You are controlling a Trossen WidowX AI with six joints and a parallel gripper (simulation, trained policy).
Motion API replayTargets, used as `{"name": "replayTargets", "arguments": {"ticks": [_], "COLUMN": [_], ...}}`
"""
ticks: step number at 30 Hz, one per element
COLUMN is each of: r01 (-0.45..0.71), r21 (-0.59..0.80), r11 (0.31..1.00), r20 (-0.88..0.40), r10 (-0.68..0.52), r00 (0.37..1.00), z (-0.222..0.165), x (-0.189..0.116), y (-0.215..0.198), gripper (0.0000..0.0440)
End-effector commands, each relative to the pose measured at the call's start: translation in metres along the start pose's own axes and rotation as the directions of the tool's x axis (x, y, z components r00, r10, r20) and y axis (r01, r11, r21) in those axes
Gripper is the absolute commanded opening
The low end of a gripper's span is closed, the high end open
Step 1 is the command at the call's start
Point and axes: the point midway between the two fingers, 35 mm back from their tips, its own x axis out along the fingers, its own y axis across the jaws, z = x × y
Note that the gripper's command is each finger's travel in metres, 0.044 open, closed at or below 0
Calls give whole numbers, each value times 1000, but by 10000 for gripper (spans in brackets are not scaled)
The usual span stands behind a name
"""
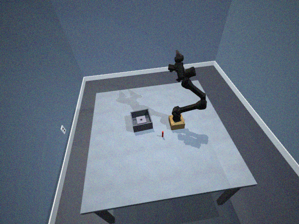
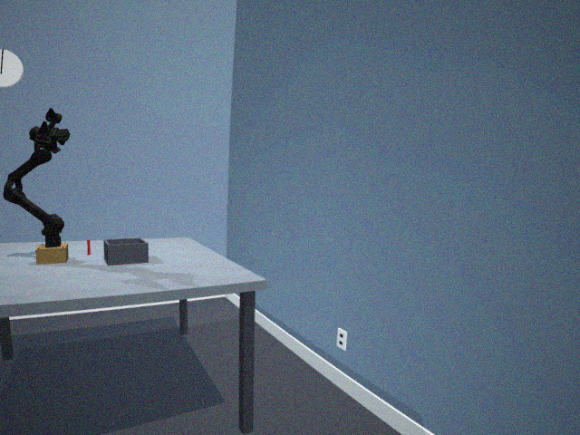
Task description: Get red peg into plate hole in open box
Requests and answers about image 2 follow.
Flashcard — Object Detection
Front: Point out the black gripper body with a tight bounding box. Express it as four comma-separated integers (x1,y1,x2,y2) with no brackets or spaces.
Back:
35,113,62,147

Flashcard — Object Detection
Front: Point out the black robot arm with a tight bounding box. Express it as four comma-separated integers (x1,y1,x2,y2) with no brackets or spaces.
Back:
3,127,70,248

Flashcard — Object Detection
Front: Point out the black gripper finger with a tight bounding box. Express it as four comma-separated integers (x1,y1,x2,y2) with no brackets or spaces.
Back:
36,121,53,140
45,108,60,121

